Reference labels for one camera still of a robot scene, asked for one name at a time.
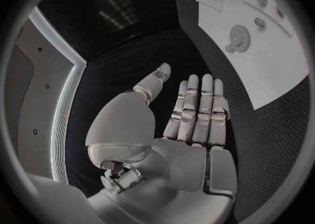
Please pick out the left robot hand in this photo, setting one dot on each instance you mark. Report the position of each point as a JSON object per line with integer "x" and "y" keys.
{"x": 137, "y": 129}

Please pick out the white task board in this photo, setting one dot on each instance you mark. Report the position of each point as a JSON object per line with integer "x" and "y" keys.
{"x": 265, "y": 66}

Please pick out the short grey peg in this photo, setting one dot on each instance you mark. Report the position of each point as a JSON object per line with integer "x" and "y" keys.
{"x": 259, "y": 21}

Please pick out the large grey gear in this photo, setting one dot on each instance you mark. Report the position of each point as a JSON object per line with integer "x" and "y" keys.
{"x": 240, "y": 37}

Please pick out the small grey gear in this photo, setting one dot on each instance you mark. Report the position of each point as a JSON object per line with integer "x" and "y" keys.
{"x": 230, "y": 48}

